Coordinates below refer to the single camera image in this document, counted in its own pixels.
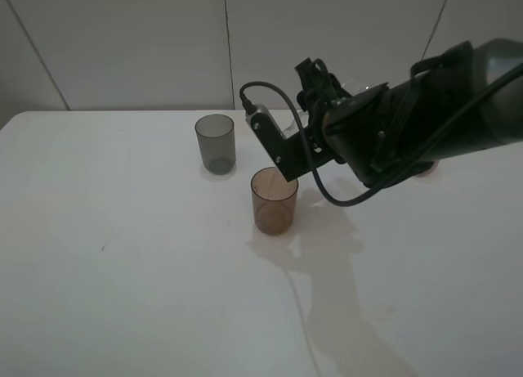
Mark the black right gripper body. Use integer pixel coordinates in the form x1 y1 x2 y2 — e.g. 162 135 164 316
306 83 389 187

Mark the grey translucent plastic cup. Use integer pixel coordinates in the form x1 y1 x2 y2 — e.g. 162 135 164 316
194 114 236 175

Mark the pink translucent plastic cup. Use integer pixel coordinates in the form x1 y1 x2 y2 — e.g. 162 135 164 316
415 163 437 177

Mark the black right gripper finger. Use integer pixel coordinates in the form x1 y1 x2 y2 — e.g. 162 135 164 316
295 58 328 107
322 72 351 103

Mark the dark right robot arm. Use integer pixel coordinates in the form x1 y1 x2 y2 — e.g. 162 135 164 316
297 38 522 187

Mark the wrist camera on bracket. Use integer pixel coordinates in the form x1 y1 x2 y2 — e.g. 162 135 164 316
246 104 334 182

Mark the clear plastic water bottle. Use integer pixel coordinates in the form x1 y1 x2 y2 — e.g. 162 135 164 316
283 79 370 137

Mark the black camera cable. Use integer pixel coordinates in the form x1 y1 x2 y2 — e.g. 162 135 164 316
239 68 523 208

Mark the brown translucent plastic cup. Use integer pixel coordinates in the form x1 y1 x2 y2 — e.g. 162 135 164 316
250 167 299 236

